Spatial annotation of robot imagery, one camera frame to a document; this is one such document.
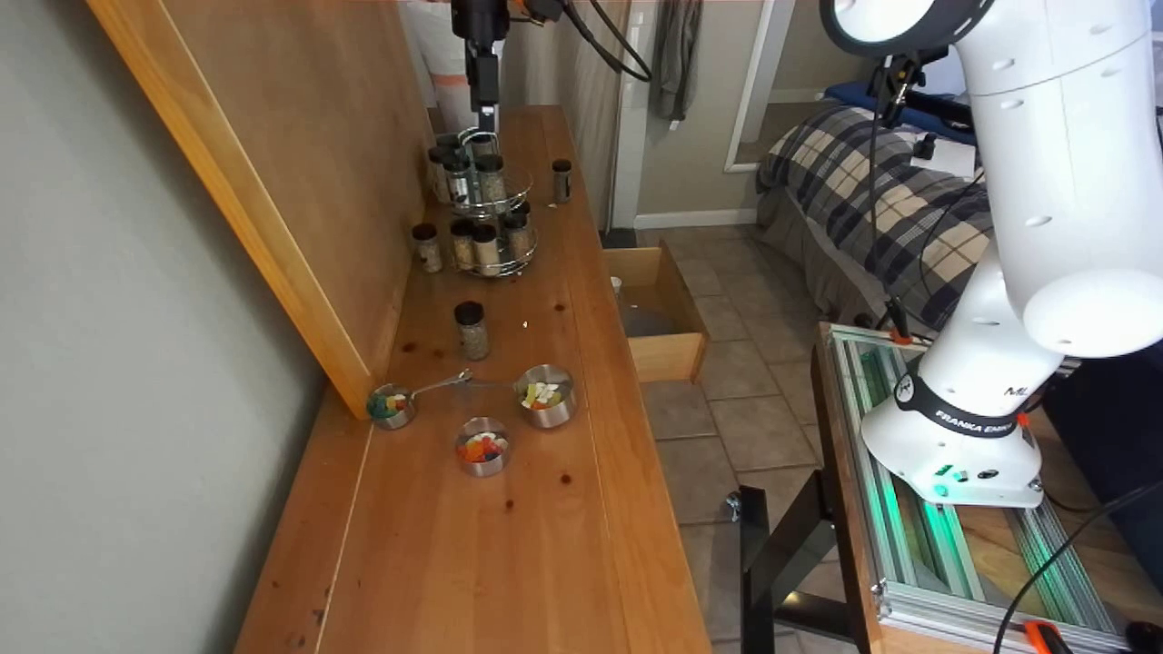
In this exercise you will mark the pine wood dresser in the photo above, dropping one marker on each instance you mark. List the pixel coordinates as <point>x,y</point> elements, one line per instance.
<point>532,568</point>

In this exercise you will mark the glass bowl with vegetables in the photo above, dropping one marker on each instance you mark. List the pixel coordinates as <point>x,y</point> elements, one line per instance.
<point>548,397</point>

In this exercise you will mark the open pine drawer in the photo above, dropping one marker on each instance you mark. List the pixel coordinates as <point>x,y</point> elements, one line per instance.
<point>668,350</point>

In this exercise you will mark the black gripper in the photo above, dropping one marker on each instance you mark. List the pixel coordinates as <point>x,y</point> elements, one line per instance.
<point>480,23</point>

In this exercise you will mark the black red clamp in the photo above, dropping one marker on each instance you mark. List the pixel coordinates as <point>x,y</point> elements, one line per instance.
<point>898,323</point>

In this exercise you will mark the black metal stand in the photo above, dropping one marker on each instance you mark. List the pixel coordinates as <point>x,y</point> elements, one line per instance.
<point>754,584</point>

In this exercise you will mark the orange clamp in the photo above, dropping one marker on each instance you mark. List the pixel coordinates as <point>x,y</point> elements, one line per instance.
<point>1042,638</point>

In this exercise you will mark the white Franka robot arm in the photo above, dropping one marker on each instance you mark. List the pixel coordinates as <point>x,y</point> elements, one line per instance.
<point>1066,182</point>

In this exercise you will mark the dark blue furniture piece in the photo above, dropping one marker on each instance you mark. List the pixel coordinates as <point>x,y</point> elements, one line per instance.
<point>1120,423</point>

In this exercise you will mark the blue item on bed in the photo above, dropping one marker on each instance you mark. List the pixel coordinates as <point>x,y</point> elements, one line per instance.
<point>903,109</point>

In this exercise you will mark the white framed mirror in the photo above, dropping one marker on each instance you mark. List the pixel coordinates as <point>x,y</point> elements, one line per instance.
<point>749,85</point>

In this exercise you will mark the beige curtain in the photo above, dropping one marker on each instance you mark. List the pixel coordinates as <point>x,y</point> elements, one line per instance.
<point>582,131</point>

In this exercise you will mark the hanging grey garment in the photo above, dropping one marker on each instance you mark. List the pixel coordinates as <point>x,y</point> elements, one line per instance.
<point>676,56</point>

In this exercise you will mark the aluminium extrusion frame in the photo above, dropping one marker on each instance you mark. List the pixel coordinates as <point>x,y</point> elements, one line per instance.
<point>864,483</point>

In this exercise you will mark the steel cup with orange bits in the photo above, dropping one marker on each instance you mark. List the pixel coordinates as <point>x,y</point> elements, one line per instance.
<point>480,452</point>

